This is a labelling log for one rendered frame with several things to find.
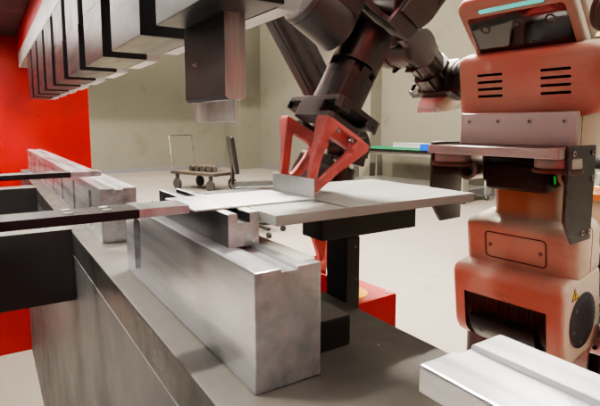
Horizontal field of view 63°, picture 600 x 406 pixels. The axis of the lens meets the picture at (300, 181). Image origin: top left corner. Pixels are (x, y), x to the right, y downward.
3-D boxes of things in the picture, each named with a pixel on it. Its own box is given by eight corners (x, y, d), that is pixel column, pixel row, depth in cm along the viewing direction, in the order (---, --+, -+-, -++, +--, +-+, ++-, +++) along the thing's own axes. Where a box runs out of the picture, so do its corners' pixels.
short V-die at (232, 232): (258, 244, 44) (258, 211, 44) (229, 248, 43) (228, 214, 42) (183, 211, 61) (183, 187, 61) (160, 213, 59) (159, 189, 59)
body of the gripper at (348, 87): (334, 109, 50) (362, 47, 51) (282, 110, 58) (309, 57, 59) (375, 139, 53) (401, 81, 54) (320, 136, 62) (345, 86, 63)
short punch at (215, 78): (245, 121, 44) (245, 12, 43) (226, 121, 43) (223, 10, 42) (204, 122, 52) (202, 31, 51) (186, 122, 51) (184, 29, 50)
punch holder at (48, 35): (90, 87, 124) (87, 20, 122) (53, 85, 119) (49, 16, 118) (80, 90, 137) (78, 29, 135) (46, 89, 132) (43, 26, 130)
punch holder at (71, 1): (129, 72, 91) (126, -20, 89) (79, 70, 86) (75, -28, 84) (112, 78, 103) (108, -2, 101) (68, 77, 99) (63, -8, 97)
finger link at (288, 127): (284, 176, 51) (321, 98, 52) (253, 169, 57) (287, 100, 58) (329, 203, 54) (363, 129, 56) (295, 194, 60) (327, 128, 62)
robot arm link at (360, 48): (405, 37, 57) (372, 44, 62) (367, 0, 53) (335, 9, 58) (381, 88, 56) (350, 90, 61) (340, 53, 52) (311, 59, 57)
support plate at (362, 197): (474, 201, 56) (474, 193, 56) (276, 227, 42) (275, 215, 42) (370, 185, 71) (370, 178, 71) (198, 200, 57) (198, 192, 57)
